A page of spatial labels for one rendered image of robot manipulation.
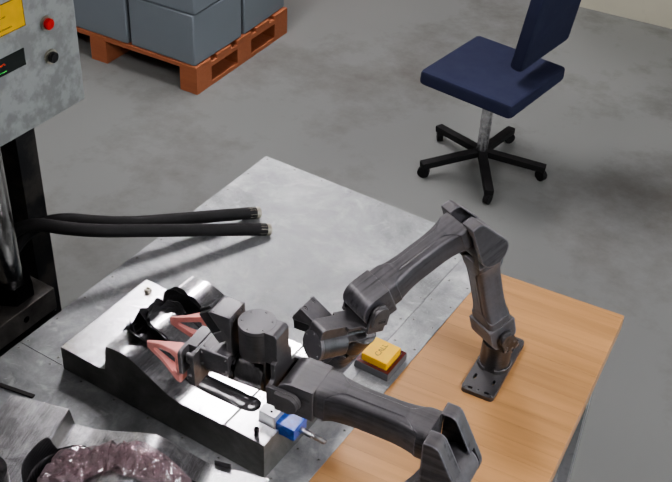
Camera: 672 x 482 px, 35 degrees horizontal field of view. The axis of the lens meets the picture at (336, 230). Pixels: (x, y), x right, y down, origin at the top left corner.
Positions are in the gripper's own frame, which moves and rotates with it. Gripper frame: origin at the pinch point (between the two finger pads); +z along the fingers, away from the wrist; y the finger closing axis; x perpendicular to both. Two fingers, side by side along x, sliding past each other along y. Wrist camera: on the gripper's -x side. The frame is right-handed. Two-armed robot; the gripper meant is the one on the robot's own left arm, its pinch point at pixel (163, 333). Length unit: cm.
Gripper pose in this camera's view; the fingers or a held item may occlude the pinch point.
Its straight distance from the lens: 170.3
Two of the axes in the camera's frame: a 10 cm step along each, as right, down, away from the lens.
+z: -8.9, -2.8, 3.6
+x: -0.1, 8.1, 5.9
